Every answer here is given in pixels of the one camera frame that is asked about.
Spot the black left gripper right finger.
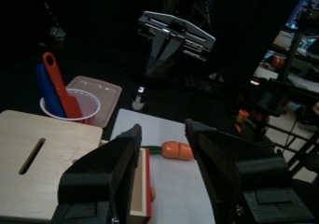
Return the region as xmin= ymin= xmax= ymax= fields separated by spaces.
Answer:
xmin=184 ymin=119 xmax=315 ymax=224

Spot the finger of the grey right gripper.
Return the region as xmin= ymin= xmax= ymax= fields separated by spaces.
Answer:
xmin=155 ymin=35 xmax=187 ymax=78
xmin=143 ymin=31 xmax=168 ymax=77

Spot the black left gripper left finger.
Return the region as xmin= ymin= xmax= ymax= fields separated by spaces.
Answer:
xmin=51 ymin=123 xmax=143 ymax=224

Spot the orange toy carrot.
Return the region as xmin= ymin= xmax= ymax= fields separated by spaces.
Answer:
xmin=140 ymin=140 xmax=196 ymax=161

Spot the red-fronted wooden drawer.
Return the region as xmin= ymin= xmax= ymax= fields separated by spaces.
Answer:
xmin=127 ymin=147 xmax=158 ymax=224

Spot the wooden box with slot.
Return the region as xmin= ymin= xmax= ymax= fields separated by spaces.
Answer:
xmin=0 ymin=109 xmax=104 ymax=224

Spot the white cutting board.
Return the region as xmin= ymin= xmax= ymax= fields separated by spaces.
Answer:
xmin=110 ymin=107 xmax=216 ymax=224

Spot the wooden tray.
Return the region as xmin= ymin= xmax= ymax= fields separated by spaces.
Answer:
xmin=66 ymin=75 xmax=123 ymax=129

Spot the orange-capped small bottle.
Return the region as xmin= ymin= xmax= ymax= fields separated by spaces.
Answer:
xmin=235 ymin=109 xmax=251 ymax=125

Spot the red plastic cup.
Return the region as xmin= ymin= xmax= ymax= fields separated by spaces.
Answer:
xmin=39 ymin=88 xmax=103 ymax=125

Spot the computer monitor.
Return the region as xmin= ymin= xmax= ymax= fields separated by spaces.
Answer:
xmin=286 ymin=0 xmax=319 ymax=30

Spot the red utensil handle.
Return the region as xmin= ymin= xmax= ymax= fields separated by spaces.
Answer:
xmin=42 ymin=51 xmax=84 ymax=119

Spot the black metal frame post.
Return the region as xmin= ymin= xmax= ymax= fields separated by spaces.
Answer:
xmin=277 ymin=28 xmax=310 ymax=82

